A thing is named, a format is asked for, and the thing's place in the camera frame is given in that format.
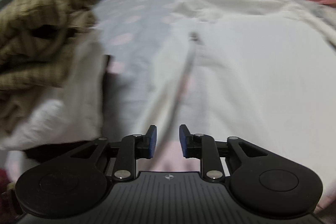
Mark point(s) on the brown plaid garment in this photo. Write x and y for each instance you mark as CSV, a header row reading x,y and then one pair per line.
x,y
38,42

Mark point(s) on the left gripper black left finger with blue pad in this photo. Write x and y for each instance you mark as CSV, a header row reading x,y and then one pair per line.
x,y
117,161

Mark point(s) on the white garment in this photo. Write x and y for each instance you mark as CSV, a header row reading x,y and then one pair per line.
x,y
267,68

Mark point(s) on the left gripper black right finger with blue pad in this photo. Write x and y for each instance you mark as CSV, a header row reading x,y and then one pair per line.
x,y
210,152

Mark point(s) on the grey bedsheet with pink dots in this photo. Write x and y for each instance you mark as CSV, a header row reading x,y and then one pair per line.
x,y
132,32

